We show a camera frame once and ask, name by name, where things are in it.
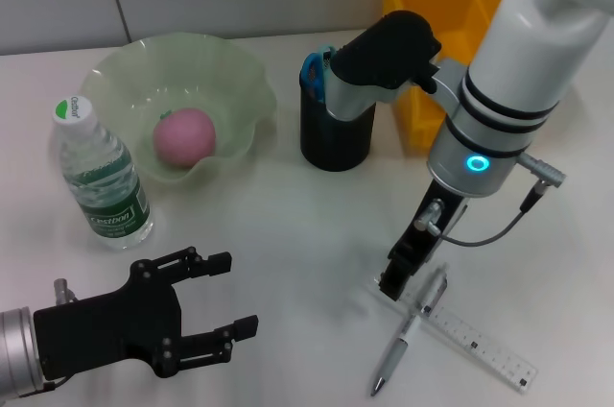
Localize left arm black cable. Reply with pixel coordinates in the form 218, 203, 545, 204
18, 375, 68, 398

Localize blue scissors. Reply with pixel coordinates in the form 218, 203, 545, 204
300, 43, 337, 106

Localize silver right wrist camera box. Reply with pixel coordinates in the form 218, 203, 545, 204
325, 10, 443, 121

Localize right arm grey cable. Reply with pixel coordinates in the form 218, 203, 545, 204
414, 152, 568, 248

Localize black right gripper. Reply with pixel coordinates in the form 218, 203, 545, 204
378, 180, 470, 303

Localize pink toy peach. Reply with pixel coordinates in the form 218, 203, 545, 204
152, 108, 217, 168

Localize black mesh pen cup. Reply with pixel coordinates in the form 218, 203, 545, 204
299, 56, 378, 172

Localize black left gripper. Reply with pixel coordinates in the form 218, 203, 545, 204
33, 245, 260, 379

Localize pale green glass fruit plate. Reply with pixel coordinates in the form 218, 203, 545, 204
79, 32, 279, 185

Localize clear plastic ruler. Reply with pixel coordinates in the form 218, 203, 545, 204
368, 275, 538, 394

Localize white grey ballpoint pen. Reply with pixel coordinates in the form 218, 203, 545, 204
368, 265, 451, 397

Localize clear green-label water bottle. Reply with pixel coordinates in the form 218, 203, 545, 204
51, 94, 155, 251

